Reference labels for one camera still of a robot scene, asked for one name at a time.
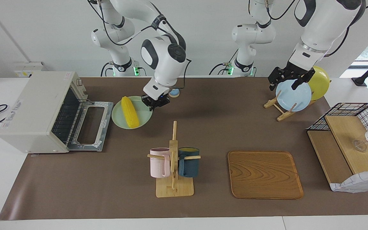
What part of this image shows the wooden mug rack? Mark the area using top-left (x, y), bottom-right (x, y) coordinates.
top-left (147, 120), bottom-right (201, 198)

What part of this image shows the brown wooden tray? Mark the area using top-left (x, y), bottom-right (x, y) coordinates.
top-left (228, 151), bottom-right (304, 200)

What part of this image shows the yellow corn cob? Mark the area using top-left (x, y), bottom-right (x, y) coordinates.
top-left (121, 96), bottom-right (140, 128)

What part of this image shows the white checkered cloth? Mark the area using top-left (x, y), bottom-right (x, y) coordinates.
top-left (329, 168), bottom-right (368, 193)

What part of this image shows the black right base cable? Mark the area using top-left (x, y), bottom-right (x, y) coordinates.
top-left (100, 61), bottom-right (114, 77)

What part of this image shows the light blue plate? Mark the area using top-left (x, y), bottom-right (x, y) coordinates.
top-left (275, 79), bottom-right (312, 112)

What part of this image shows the pale green plate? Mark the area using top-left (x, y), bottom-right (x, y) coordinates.
top-left (111, 96), bottom-right (153, 130)

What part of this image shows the pink mug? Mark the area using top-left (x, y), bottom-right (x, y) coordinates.
top-left (149, 148), bottom-right (171, 178)

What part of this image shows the small clear glass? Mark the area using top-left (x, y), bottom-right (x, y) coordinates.
top-left (352, 140), bottom-right (368, 153)

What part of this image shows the white toaster oven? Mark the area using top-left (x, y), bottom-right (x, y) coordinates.
top-left (0, 71), bottom-right (114, 154)

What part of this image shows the brown table mat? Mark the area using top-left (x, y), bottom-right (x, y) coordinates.
top-left (0, 77), bottom-right (368, 221)

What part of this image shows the black base cable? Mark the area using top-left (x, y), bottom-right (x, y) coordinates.
top-left (209, 48), bottom-right (239, 76)
top-left (100, 61), bottom-right (114, 77)

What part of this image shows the metal oven wire rack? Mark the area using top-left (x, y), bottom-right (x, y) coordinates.
top-left (51, 88), bottom-right (90, 144)

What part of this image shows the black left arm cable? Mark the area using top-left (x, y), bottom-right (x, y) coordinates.
top-left (265, 0), bottom-right (300, 20)

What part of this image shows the wooden two-tier shelf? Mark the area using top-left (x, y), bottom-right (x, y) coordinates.
top-left (307, 115), bottom-right (368, 192)

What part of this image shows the dark teal mug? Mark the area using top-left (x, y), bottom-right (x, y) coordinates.
top-left (178, 147), bottom-right (200, 178)

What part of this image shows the black left base cable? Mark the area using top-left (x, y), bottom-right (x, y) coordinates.
top-left (209, 48), bottom-right (239, 76)

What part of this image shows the yellow plate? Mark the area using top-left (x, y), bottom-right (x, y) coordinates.
top-left (307, 66), bottom-right (330, 101)

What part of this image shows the wooden plate rack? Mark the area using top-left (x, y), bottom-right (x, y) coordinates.
top-left (264, 89), bottom-right (318, 122)

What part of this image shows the white wall outlet box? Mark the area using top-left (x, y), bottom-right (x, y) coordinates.
top-left (14, 62), bottom-right (49, 78)

